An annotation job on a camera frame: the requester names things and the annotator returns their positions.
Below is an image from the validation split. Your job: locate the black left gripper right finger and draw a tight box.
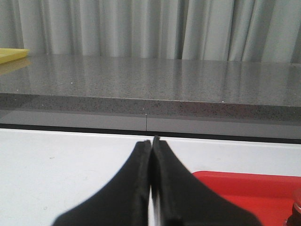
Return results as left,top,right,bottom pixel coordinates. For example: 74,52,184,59
151,137,261,226

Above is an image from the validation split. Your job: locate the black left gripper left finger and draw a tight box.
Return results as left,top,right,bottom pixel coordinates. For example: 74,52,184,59
53,140,151,226

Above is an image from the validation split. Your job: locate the red mushroom push button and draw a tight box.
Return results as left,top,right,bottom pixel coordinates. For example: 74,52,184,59
283,189,301,226

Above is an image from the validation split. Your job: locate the red plastic tray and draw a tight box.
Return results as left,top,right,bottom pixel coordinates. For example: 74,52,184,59
193,171,301,226

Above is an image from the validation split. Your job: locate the grey granite counter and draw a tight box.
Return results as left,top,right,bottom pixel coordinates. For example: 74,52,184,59
0,55,301,139

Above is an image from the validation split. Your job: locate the white pleated curtain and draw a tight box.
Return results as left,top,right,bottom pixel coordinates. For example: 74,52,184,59
0,0,301,64

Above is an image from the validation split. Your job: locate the yellow tray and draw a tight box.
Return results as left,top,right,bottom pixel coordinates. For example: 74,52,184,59
0,48,30,64

